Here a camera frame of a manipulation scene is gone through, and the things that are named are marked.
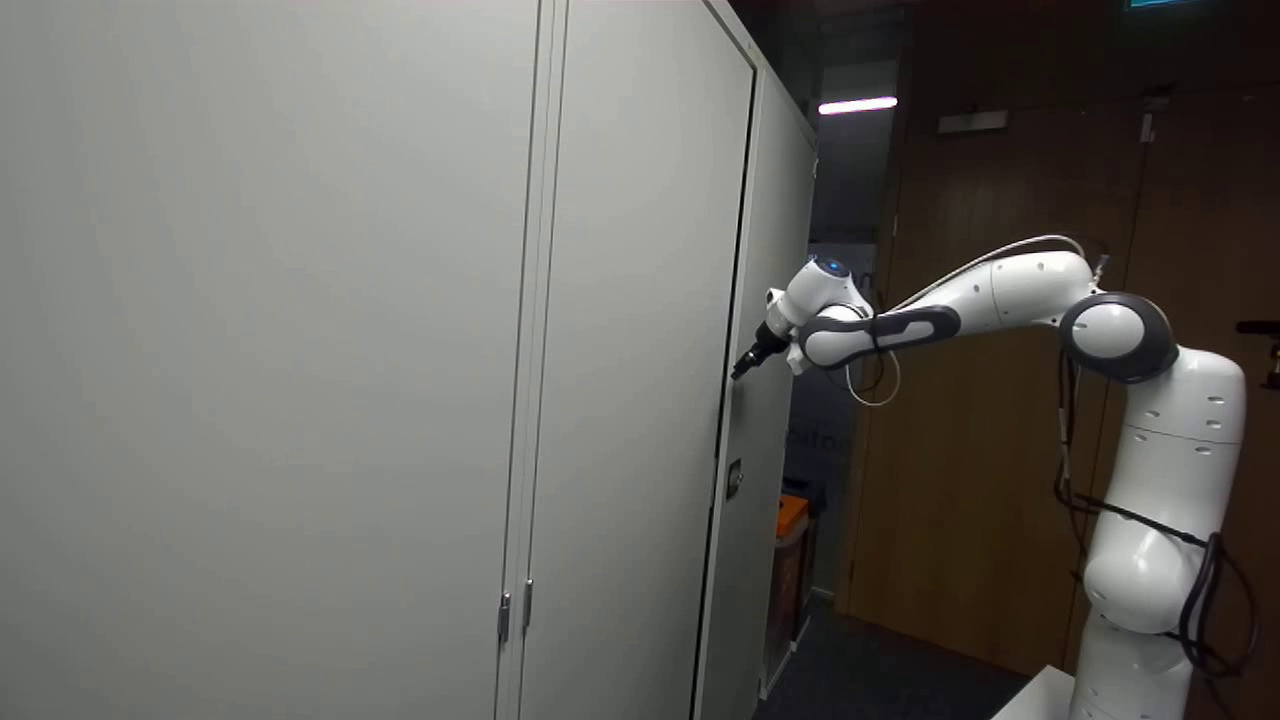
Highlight black door handle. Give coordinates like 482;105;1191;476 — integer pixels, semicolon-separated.
725;462;741;501

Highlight orange bin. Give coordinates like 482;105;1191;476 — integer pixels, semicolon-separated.
774;492;808;544

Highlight grey cabinet door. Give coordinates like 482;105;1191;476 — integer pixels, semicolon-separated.
691;81;815;720
519;0;750;720

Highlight ceiling light strip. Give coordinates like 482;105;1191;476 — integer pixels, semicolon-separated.
815;98;901;121

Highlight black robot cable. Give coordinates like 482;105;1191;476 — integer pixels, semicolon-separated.
1051;353;1259;682

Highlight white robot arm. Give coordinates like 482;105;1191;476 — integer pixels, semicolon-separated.
730;244;1249;720

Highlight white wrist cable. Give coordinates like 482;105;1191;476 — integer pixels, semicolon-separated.
840;347;903;414

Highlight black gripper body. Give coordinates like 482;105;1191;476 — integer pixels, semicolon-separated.
746;325;787;370

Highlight grey neighbouring cabinet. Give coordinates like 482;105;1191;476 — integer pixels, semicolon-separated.
0;0;537;720

